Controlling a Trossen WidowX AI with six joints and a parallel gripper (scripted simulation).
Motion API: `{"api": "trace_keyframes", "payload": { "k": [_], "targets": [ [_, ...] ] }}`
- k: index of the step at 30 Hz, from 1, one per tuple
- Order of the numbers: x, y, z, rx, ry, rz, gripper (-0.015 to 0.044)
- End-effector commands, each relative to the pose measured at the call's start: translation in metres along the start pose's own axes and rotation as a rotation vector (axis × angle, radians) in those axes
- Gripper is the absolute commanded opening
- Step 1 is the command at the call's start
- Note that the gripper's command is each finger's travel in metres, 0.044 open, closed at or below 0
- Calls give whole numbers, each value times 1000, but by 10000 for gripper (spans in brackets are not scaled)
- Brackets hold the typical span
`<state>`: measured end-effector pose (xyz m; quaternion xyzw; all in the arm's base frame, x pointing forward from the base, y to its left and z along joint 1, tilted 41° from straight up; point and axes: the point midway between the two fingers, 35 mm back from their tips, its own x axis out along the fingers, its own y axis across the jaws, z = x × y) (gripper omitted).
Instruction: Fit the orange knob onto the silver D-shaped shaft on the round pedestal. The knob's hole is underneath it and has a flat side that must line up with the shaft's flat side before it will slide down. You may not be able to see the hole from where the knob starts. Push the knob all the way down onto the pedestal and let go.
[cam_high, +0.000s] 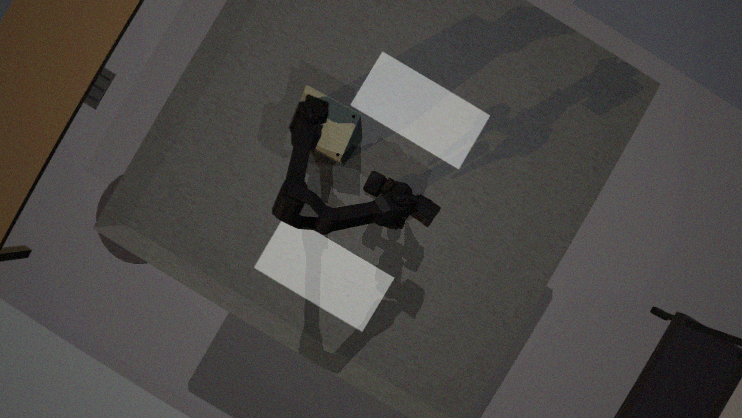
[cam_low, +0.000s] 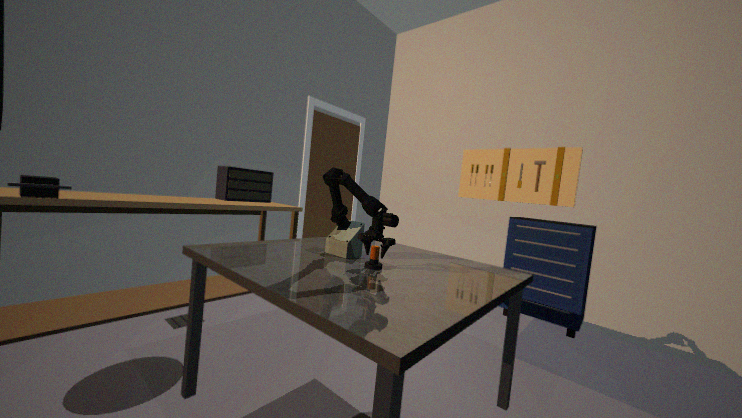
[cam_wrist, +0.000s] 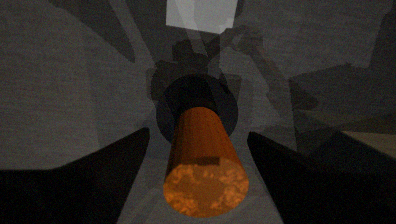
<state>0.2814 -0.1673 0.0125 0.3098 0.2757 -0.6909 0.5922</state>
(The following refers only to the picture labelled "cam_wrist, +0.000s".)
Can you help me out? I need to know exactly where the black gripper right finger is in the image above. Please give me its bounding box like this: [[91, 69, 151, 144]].
[[247, 132, 396, 224]]

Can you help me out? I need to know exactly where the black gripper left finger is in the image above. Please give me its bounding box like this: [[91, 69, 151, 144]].
[[0, 127, 150, 224]]

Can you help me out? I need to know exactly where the orange knob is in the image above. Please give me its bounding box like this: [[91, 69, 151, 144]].
[[163, 107, 249, 218]]

